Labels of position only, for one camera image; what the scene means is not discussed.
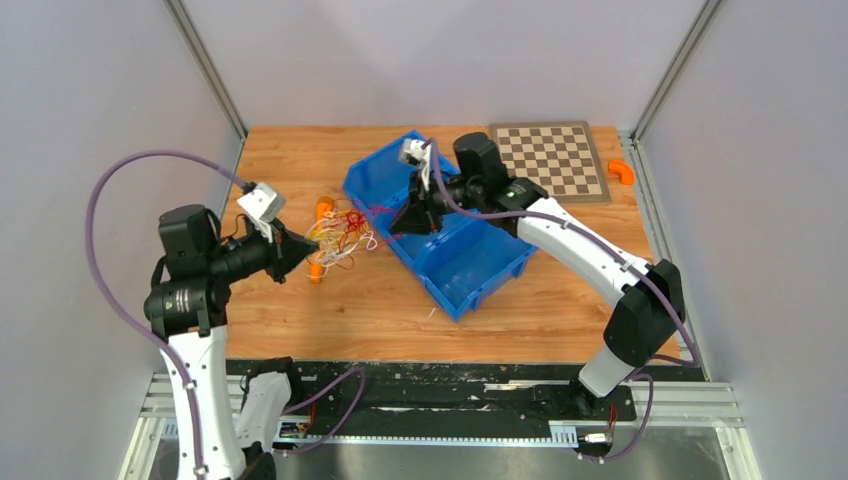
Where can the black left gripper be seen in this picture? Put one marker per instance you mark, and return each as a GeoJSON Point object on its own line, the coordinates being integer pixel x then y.
{"type": "Point", "coordinates": [288, 245]}

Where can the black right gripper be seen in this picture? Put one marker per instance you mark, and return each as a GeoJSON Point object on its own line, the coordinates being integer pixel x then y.
{"type": "Point", "coordinates": [420, 211]}

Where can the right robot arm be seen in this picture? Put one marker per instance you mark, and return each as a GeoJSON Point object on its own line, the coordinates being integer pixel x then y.
{"type": "Point", "coordinates": [646, 297]}

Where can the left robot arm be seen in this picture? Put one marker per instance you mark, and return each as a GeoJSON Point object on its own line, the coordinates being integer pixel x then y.
{"type": "Point", "coordinates": [190, 290]}

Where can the orange cylindrical toy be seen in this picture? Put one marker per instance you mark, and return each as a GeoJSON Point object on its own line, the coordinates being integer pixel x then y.
{"type": "Point", "coordinates": [324, 209]}

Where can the wooden chessboard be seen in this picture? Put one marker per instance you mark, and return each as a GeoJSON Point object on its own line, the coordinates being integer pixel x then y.
{"type": "Point", "coordinates": [559, 156]}

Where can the orange curved piece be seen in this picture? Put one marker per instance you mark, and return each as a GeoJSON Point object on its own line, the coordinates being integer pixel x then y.
{"type": "Point", "coordinates": [623, 171]}

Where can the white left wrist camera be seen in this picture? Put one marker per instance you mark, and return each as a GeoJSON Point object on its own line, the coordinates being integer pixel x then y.
{"type": "Point", "coordinates": [262, 203]}

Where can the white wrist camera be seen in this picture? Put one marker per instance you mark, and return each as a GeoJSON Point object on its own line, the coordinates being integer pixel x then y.
{"type": "Point", "coordinates": [262, 203]}
{"type": "Point", "coordinates": [414, 152]}

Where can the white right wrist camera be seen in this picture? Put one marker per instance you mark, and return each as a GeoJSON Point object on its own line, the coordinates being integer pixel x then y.
{"type": "Point", "coordinates": [414, 152]}

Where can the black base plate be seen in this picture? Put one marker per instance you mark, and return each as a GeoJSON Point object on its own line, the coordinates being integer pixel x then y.
{"type": "Point", "coordinates": [458, 400]}

